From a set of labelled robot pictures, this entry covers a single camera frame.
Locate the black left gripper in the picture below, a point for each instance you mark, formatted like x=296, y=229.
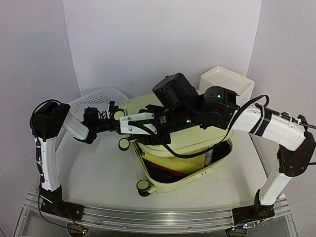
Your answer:
x=115, y=123

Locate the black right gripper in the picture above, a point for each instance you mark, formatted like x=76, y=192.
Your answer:
x=155, y=127

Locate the white perforated plastic basket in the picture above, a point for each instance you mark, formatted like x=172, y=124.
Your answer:
x=99, y=99

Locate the pale green hard-shell suitcase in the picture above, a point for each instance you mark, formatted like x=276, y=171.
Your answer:
x=214, y=142

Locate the yellow cloth garment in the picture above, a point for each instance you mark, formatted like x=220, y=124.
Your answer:
x=160, y=156

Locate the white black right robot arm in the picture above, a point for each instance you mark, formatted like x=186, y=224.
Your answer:
x=296, y=146

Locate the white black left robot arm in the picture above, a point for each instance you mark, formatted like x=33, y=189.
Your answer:
x=46, y=121

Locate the white three-drawer storage cabinet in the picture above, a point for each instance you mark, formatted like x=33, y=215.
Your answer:
x=220, y=76

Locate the red printed t-shirt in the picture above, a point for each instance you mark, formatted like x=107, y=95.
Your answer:
x=163, y=173

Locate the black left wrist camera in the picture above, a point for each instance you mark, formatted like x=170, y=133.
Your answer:
x=90, y=116

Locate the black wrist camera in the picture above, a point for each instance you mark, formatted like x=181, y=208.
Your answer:
x=90, y=116
x=140, y=121

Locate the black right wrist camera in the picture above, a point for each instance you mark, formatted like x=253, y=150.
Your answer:
x=140, y=121

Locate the aluminium front mounting rail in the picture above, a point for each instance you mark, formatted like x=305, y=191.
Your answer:
x=105, y=221

